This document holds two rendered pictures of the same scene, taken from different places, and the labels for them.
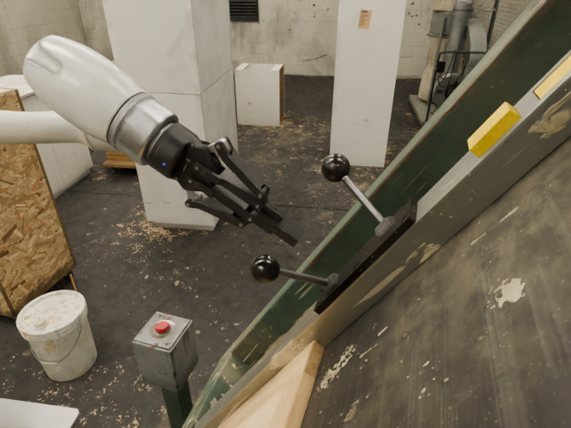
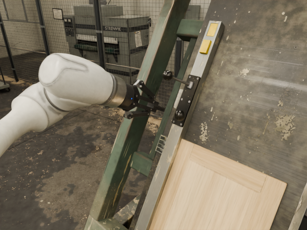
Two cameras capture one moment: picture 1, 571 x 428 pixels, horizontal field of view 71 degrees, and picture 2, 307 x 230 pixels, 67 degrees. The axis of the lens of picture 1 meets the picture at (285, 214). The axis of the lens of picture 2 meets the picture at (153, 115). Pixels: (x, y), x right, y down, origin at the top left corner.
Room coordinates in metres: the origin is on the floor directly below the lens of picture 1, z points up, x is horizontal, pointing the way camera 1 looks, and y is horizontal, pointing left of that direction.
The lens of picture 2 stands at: (0.21, 0.70, 1.79)
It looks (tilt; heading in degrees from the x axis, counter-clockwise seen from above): 27 degrees down; 293
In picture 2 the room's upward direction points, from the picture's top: straight up
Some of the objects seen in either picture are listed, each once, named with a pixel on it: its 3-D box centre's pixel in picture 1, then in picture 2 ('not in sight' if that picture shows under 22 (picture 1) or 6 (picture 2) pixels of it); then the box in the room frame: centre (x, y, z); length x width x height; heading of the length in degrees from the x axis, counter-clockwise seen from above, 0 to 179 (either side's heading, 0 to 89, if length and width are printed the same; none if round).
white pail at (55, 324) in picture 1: (60, 329); not in sight; (1.43, 1.13, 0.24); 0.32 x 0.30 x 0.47; 172
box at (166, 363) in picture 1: (167, 351); not in sight; (0.78, 0.33, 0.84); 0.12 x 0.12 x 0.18; 72
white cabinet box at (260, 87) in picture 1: (261, 94); not in sight; (5.53, 0.33, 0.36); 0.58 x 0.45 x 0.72; 82
